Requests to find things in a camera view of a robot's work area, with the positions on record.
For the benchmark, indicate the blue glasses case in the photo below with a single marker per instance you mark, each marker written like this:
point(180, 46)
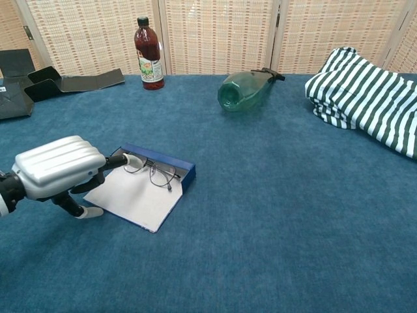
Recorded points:
point(140, 202)

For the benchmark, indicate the bamboo folding screen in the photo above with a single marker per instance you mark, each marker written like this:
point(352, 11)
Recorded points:
point(221, 36)

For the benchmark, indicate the green glass vase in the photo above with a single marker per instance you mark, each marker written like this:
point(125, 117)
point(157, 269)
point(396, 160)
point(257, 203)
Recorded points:
point(244, 91)

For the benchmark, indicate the dark red juice bottle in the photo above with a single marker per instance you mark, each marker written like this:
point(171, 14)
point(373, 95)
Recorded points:
point(148, 49)

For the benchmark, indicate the black screen hinge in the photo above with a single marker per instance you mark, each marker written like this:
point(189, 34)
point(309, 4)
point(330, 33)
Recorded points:
point(277, 18)
point(28, 33)

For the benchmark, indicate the thin metal frame eyeglasses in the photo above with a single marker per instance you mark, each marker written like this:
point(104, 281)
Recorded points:
point(161, 176)

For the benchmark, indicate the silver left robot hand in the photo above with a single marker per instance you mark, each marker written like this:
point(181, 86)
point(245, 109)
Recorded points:
point(55, 166)

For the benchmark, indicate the black unfolded cardboard box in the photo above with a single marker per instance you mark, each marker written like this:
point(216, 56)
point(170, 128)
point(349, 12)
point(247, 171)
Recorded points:
point(13, 101)

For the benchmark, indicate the blue felt table cover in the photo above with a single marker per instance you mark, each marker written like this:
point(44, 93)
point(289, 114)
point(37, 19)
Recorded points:
point(260, 212)

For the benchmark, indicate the green white striped cloth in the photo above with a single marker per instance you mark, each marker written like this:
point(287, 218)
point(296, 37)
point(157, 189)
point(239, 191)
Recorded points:
point(358, 94)

